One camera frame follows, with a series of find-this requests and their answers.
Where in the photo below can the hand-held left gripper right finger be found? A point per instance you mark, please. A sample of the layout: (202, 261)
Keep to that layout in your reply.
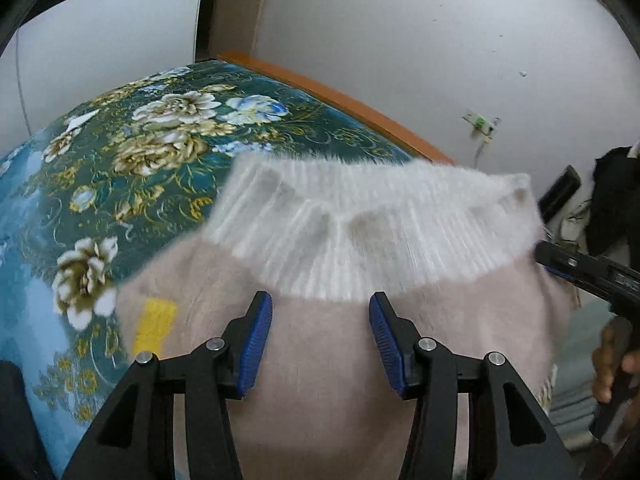
(387, 345)

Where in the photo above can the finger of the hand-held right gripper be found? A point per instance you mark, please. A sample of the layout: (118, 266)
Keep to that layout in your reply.
(580, 267)

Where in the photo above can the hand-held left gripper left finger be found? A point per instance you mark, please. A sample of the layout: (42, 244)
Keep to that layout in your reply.
(255, 345)

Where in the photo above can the beige fluffy sweater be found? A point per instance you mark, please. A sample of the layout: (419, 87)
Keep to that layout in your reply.
(325, 240)

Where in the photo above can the person's right hand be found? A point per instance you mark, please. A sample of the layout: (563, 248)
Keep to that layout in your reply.
(607, 360)

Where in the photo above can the grey striped cloth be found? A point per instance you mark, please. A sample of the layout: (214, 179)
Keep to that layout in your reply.
(572, 410)

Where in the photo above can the hanging black clothing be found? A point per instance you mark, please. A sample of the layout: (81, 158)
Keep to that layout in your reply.
(615, 200)

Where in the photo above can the black rectangular object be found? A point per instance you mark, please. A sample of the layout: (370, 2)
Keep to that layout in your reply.
(560, 192)

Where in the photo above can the teal floral bed blanket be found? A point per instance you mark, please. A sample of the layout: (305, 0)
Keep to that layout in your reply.
(100, 185)

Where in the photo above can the white wardrobe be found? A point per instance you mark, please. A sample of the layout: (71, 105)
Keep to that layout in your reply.
(100, 50)

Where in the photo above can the beige room door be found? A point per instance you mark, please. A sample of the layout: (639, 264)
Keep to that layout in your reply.
(235, 10)

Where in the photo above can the white wall socket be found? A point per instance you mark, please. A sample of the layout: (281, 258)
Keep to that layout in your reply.
(480, 122)

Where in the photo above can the orange wooden bed frame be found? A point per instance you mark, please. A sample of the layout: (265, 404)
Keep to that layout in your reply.
(350, 105)

